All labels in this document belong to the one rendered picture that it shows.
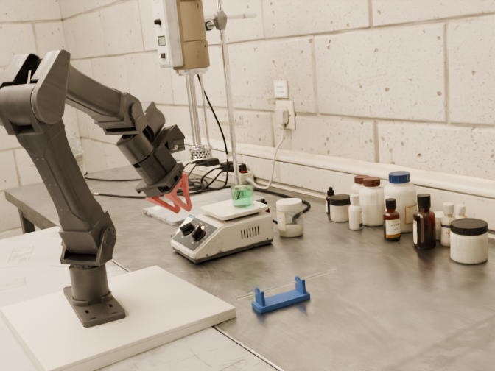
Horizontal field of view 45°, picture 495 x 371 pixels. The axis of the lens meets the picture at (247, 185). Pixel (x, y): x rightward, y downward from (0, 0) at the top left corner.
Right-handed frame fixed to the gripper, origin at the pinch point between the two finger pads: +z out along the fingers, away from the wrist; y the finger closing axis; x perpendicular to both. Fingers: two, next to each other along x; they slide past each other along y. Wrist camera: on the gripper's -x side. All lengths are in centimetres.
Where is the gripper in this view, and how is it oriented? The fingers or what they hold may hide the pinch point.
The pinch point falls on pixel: (182, 207)
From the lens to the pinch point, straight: 128.1
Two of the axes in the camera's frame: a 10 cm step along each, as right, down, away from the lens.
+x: -4.1, 6.6, -6.3
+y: -7.6, 1.4, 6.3
